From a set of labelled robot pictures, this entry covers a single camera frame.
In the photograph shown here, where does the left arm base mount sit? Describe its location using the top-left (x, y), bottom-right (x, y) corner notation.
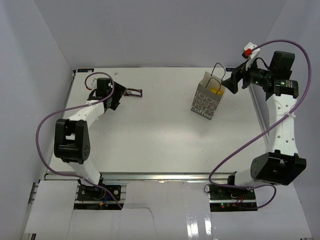
top-left (76, 185), bottom-right (122, 203)

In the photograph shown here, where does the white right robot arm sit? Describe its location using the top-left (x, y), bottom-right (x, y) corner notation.
top-left (222, 51), bottom-right (307, 200)

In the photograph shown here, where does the brown chocolate bar wrapper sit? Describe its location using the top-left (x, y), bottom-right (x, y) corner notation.
top-left (123, 88), bottom-right (143, 98)

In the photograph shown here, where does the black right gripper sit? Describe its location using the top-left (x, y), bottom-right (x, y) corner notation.
top-left (221, 55), bottom-right (274, 94)

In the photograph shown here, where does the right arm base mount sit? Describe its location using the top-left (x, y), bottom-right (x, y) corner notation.
top-left (203, 182), bottom-right (257, 213)

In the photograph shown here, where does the blue label corner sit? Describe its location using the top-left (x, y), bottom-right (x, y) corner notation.
top-left (76, 68), bottom-right (95, 73)
top-left (225, 67), bottom-right (235, 72)

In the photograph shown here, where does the large yellow M&M packet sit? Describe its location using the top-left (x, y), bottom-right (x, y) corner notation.
top-left (210, 87), bottom-right (224, 96)

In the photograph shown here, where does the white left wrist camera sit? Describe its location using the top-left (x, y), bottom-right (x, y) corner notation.
top-left (90, 78), bottom-right (98, 91)

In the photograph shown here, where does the blue label right corner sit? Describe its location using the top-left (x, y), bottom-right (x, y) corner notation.
top-left (225, 67), bottom-right (235, 72)

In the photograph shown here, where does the aluminium front rail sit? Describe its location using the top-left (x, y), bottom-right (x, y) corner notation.
top-left (44, 172), bottom-right (231, 184)

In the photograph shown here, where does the brown paper coffee bag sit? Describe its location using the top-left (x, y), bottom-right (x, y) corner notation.
top-left (190, 62), bottom-right (227, 121)

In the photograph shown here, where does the blue label left corner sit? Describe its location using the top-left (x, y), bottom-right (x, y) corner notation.
top-left (76, 68), bottom-right (95, 73)

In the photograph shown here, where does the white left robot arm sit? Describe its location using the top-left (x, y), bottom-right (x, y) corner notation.
top-left (54, 77), bottom-right (126, 200)

